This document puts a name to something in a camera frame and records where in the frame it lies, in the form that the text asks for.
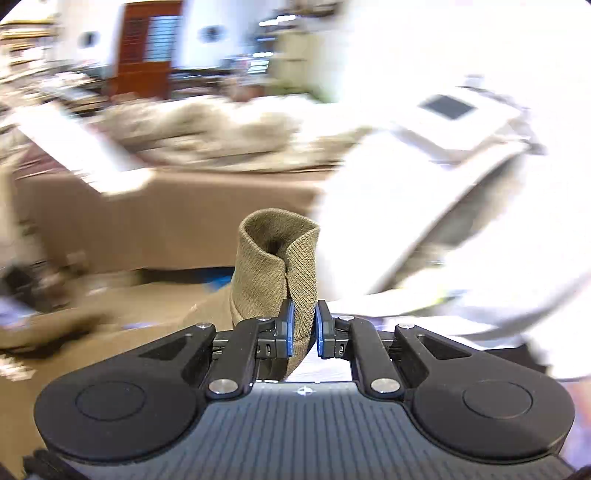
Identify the beige crumpled blanket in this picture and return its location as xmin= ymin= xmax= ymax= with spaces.
xmin=99 ymin=95 xmax=356 ymax=172

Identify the white device with dark screen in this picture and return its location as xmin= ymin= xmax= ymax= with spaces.
xmin=392 ymin=85 xmax=529 ymax=160

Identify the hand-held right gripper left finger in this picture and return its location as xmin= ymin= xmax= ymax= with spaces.
xmin=134 ymin=299 xmax=295 ymax=400

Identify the brown wooden door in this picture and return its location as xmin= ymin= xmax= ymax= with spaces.
xmin=111 ymin=2 xmax=184 ymax=100

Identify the brown covered bed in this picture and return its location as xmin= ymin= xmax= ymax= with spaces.
xmin=14 ymin=164 xmax=335 ymax=280

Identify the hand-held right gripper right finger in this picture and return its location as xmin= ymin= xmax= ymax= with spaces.
xmin=315 ymin=299 xmax=467 ymax=400

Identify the olive green knit garment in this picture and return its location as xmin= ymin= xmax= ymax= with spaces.
xmin=185 ymin=209 xmax=321 ymax=384

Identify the white cloth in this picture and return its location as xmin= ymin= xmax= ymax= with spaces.
xmin=314 ymin=134 xmax=591 ymax=384

